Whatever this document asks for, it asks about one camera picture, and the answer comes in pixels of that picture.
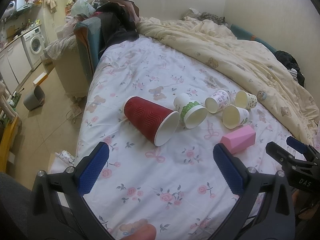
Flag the white washing machine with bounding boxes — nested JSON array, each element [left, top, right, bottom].
[[21, 26, 45, 71]]

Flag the pink faceted plastic cup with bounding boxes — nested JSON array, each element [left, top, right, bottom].
[[220, 125, 256, 154]]

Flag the dark clothes by wall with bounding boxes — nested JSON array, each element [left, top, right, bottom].
[[274, 50, 305, 87]]

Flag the wooden railing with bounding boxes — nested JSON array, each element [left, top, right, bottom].
[[1, 82, 20, 173]]

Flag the floral white bed sheet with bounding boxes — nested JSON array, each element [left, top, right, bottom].
[[48, 33, 313, 240]]

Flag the animal-print cream paper cup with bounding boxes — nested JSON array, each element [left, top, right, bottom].
[[235, 90, 258, 109]]

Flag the cream bear-print duvet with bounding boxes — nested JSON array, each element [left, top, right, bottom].
[[137, 17, 319, 144]]

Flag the black clothes pile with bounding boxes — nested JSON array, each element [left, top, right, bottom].
[[96, 2, 139, 57]]

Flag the pink-print paper cup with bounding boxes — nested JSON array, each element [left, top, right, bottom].
[[204, 89, 231, 114]]

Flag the red ribbed paper cup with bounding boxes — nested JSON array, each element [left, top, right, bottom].
[[123, 96, 180, 147]]

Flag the teal headboard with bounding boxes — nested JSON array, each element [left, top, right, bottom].
[[74, 17, 102, 82]]

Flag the white green-band paper cup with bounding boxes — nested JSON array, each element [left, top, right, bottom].
[[174, 93, 208, 129]]

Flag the grey trash bin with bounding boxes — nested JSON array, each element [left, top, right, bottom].
[[23, 85, 45, 111]]

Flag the globe-print paper cup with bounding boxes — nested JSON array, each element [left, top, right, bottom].
[[222, 105, 249, 129]]

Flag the white plastic bag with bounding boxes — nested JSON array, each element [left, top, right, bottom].
[[71, 0, 95, 17]]

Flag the white kitchen cabinet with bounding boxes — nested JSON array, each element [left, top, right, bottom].
[[1, 38, 31, 93]]

